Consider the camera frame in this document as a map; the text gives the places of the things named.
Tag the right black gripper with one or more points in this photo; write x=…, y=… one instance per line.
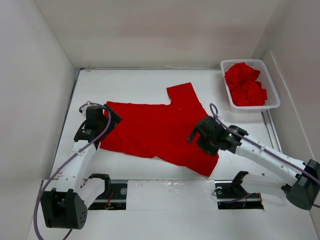
x=209, y=149

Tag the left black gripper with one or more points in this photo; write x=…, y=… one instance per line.
x=115, y=120

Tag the red t shirt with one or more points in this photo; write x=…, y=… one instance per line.
x=160, y=130

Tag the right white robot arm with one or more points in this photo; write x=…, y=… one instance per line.
x=302, y=179

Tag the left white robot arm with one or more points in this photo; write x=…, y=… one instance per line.
x=65, y=205

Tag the red shirts pile in basket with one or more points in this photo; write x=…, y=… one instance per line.
x=243, y=86

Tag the white plastic basket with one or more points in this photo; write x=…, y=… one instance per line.
x=273, y=100

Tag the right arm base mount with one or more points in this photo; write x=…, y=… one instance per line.
x=231, y=195

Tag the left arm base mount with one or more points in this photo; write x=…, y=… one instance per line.
x=116, y=199

